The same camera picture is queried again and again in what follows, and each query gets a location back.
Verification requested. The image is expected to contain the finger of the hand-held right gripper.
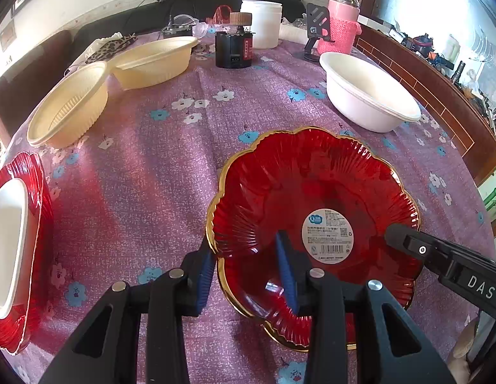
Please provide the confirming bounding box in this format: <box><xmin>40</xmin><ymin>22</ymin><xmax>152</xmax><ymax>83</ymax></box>
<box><xmin>384</xmin><ymin>223</ymin><xmax>452</xmax><ymax>280</ymax></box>

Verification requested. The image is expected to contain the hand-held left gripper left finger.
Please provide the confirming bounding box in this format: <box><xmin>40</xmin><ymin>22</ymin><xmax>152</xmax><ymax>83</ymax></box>
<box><xmin>38</xmin><ymin>244</ymin><xmax>217</xmax><ymax>384</ymax></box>

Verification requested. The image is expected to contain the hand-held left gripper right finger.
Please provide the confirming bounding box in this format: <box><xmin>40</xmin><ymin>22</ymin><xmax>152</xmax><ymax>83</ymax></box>
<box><xmin>275</xmin><ymin>230</ymin><xmax>457</xmax><ymax>384</ymax></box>

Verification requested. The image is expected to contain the red glass plate with label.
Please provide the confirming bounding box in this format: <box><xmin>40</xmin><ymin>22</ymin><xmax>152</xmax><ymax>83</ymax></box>
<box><xmin>207</xmin><ymin>126</ymin><xmax>422</xmax><ymax>353</ymax></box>

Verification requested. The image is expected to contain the white bowl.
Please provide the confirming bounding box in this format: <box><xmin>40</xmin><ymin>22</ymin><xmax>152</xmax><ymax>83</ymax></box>
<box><xmin>319</xmin><ymin>51</ymin><xmax>422</xmax><ymax>133</ymax></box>
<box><xmin>0</xmin><ymin>178</ymin><xmax>30</xmax><ymax>321</ymax></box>

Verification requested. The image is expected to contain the cream plastic bowl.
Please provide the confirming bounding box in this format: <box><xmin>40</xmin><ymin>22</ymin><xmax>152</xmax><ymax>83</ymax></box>
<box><xmin>108</xmin><ymin>36</ymin><xmax>198</xmax><ymax>91</ymax></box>
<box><xmin>27</xmin><ymin>61</ymin><xmax>109</xmax><ymax>148</ymax></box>

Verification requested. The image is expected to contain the person's right hand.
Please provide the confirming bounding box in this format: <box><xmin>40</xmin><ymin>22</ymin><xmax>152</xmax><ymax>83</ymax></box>
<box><xmin>448</xmin><ymin>316</ymin><xmax>478</xmax><ymax>384</ymax></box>

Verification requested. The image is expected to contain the purple floral tablecloth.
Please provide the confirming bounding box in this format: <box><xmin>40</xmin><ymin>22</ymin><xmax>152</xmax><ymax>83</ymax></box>
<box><xmin>4</xmin><ymin>28</ymin><xmax>496</xmax><ymax>384</ymax></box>

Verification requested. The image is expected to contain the wooden sideboard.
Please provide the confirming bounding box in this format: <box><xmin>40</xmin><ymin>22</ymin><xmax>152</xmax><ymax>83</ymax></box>
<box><xmin>354</xmin><ymin>22</ymin><xmax>496</xmax><ymax>180</ymax></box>

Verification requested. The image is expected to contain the black motor with wooden knob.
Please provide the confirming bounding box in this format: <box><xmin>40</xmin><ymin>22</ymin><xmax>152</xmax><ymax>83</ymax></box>
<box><xmin>215</xmin><ymin>11</ymin><xmax>254</xmax><ymax>68</ymax></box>

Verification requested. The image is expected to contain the pink knit-sleeved bottle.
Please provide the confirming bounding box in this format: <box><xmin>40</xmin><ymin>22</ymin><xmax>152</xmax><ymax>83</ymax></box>
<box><xmin>317</xmin><ymin>0</ymin><xmax>361</xmax><ymax>57</ymax></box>

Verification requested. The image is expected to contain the white plastic cup stack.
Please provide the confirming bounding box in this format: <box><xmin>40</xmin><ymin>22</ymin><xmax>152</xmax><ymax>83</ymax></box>
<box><xmin>280</xmin><ymin>24</ymin><xmax>308</xmax><ymax>44</ymax></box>

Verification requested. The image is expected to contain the black phone stand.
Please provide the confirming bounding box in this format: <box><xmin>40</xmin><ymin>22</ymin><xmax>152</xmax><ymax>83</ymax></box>
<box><xmin>294</xmin><ymin>3</ymin><xmax>334</xmax><ymax>62</ymax></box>

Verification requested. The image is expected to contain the white plastic jar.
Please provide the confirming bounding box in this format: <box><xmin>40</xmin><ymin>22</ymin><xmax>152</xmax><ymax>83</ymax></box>
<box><xmin>240</xmin><ymin>0</ymin><xmax>283</xmax><ymax>49</ymax></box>

